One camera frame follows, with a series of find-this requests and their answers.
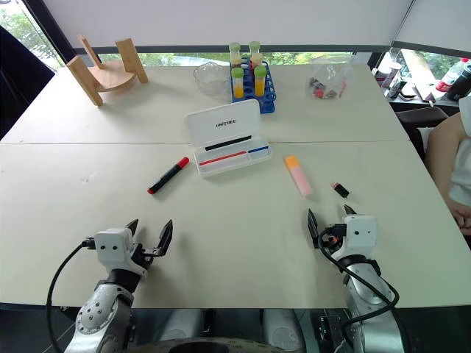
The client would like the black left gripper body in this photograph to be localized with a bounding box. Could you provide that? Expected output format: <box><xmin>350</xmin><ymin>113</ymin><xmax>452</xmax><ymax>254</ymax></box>
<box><xmin>127</xmin><ymin>235</ymin><xmax>163</xmax><ymax>275</ymax></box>

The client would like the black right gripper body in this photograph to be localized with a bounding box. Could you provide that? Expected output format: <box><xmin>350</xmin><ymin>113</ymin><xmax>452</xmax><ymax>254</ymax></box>
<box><xmin>318</xmin><ymin>223</ymin><xmax>349</xmax><ymax>254</ymax></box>

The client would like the white plastic pencil case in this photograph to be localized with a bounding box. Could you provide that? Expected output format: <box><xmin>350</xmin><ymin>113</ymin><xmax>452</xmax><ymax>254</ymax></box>
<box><xmin>183</xmin><ymin>98</ymin><xmax>274</xmax><ymax>179</ymax></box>

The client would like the bystander hand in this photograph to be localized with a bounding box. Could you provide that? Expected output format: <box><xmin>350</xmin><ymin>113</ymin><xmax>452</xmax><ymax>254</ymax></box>
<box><xmin>454</xmin><ymin>204</ymin><xmax>471</xmax><ymax>237</ymax></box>

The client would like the small black and red eraser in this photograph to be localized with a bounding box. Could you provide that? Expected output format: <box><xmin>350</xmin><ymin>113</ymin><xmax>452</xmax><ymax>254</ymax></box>
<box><xmin>330</xmin><ymin>181</ymin><xmax>351</xmax><ymax>199</ymax></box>

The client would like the pink highlighter with orange cap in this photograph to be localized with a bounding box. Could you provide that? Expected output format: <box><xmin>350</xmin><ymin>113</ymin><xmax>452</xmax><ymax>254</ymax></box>
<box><xmin>283</xmin><ymin>155</ymin><xmax>314</xmax><ymax>198</ymax></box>

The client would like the black marker with red cap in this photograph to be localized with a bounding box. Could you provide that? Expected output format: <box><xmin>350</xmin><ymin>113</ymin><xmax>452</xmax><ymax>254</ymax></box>
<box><xmin>147</xmin><ymin>157</ymin><xmax>191</xmax><ymax>195</ymax></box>

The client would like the black box with connectors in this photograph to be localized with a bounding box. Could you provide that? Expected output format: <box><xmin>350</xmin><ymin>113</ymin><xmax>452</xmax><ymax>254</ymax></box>
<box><xmin>318</xmin><ymin>315</ymin><xmax>344</xmax><ymax>347</ymax></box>

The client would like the grey rounded shape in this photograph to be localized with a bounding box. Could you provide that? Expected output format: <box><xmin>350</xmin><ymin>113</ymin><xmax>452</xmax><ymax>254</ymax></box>
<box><xmin>262</xmin><ymin>310</ymin><xmax>303</xmax><ymax>343</ymax></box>

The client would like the black chair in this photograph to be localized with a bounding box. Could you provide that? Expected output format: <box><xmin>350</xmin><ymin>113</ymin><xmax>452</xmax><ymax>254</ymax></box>
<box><xmin>395</xmin><ymin>106</ymin><xmax>449</xmax><ymax>161</ymax></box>

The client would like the clear plastic bag of parts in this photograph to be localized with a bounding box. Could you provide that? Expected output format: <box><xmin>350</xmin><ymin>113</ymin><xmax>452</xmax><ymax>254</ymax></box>
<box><xmin>304</xmin><ymin>63</ymin><xmax>354</xmax><ymax>101</ymax></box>

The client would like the blue test tube rack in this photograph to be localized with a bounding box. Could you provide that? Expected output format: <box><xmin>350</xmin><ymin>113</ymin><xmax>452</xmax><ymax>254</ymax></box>
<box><xmin>230</xmin><ymin>60</ymin><xmax>277</xmax><ymax>114</ymax></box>

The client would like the wooden curved stand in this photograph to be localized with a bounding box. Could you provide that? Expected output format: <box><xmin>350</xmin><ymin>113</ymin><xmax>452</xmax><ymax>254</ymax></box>
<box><xmin>65</xmin><ymin>34</ymin><xmax>149</xmax><ymax>107</ymax></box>

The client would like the green-capped tube with orange liquid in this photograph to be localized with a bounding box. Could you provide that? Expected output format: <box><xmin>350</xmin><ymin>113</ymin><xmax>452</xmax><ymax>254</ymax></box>
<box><xmin>253</xmin><ymin>65</ymin><xmax>267</xmax><ymax>96</ymax></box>
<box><xmin>230</xmin><ymin>67</ymin><xmax>245</xmax><ymax>99</ymax></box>

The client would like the clear glass bowl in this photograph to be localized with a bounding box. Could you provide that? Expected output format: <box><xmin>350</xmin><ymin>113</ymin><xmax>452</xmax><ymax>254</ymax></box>
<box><xmin>193</xmin><ymin>61</ymin><xmax>231</xmax><ymax>96</ymax></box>

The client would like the dark bottle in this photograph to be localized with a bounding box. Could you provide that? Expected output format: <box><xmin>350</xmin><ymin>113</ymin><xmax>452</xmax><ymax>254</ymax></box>
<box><xmin>445</xmin><ymin>64</ymin><xmax>471</xmax><ymax>101</ymax></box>

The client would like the red-labelled plastic bottle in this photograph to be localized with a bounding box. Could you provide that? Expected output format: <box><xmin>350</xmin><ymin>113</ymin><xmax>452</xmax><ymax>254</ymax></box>
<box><xmin>436</xmin><ymin>57</ymin><xmax>470</xmax><ymax>93</ymax></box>

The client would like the dark blue panel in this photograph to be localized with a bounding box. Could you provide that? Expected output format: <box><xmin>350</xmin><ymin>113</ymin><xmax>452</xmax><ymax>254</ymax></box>
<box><xmin>0</xmin><ymin>24</ymin><xmax>56</xmax><ymax>140</ymax></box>

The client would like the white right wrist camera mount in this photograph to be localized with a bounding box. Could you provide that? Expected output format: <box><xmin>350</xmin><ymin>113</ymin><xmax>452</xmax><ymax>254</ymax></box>
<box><xmin>343</xmin><ymin>215</ymin><xmax>379</xmax><ymax>259</ymax></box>

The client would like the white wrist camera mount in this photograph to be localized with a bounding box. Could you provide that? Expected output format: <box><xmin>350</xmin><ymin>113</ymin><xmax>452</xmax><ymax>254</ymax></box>
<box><xmin>343</xmin><ymin>215</ymin><xmax>379</xmax><ymax>259</ymax></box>
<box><xmin>93</xmin><ymin>227</ymin><xmax>149</xmax><ymax>276</ymax></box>

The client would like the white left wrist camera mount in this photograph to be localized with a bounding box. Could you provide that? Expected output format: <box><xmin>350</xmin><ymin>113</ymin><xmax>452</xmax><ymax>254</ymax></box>
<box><xmin>93</xmin><ymin>227</ymin><xmax>149</xmax><ymax>276</ymax></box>

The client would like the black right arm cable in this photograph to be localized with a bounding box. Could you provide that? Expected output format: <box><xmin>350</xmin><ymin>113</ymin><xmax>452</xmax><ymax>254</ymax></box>
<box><xmin>317</xmin><ymin>227</ymin><xmax>413</xmax><ymax>353</ymax></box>

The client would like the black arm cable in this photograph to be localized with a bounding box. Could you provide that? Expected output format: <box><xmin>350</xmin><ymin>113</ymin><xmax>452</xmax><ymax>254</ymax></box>
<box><xmin>46</xmin><ymin>238</ymin><xmax>97</xmax><ymax>353</ymax></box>
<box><xmin>317</xmin><ymin>227</ymin><xmax>413</xmax><ymax>353</ymax></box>

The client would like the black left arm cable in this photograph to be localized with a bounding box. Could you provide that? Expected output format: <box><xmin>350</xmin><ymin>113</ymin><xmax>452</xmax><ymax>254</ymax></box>
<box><xmin>46</xmin><ymin>238</ymin><xmax>97</xmax><ymax>353</ymax></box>

